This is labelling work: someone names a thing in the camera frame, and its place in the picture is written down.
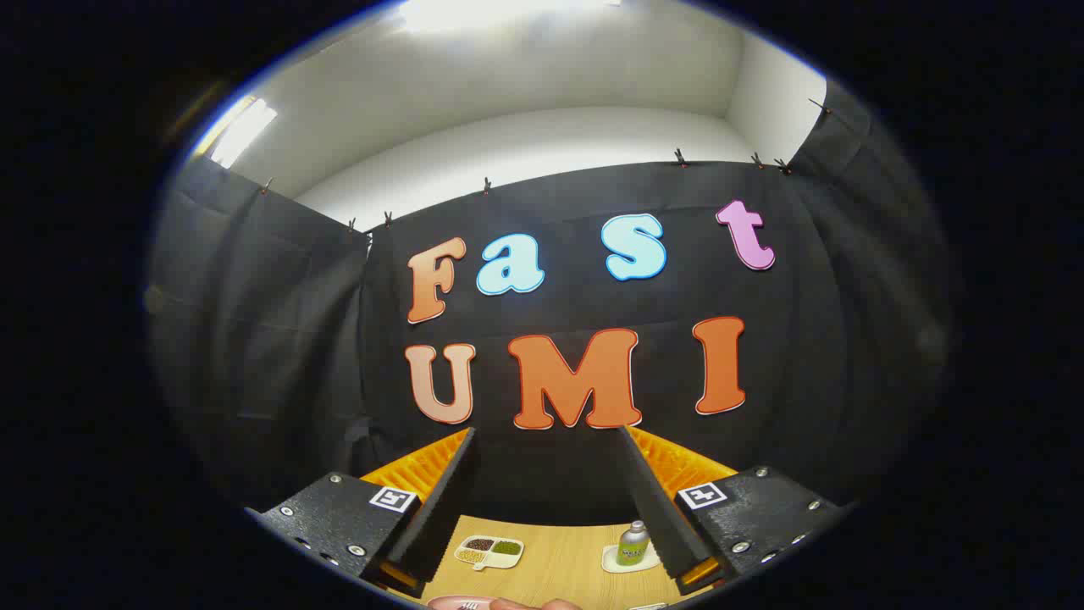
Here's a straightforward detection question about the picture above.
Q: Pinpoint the white square coaster plate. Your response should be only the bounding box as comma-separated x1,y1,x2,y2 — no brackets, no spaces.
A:
601,542,663,574

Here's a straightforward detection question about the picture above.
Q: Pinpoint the green soda bottle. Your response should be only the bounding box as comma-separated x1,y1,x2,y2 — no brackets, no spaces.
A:
616,520,651,567

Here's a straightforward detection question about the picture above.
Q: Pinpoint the row of cloth clips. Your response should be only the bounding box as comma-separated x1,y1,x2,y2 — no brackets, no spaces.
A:
258,97,835,234

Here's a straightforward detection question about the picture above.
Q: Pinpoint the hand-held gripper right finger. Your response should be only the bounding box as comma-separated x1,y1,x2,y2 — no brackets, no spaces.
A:
617,425,856,596

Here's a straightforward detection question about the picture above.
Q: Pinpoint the ceiling light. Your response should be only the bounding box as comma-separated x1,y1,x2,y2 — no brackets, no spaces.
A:
398,0,623,35

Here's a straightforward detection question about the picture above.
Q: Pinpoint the bright strip light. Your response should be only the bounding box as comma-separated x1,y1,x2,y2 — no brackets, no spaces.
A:
210,96,279,169

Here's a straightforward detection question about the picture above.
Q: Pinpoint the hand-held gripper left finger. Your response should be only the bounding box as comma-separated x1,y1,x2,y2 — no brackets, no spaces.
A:
246,428,479,601

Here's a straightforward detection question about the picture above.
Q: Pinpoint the white divided dish with beans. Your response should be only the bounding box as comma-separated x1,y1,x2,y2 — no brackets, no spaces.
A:
454,535,525,571

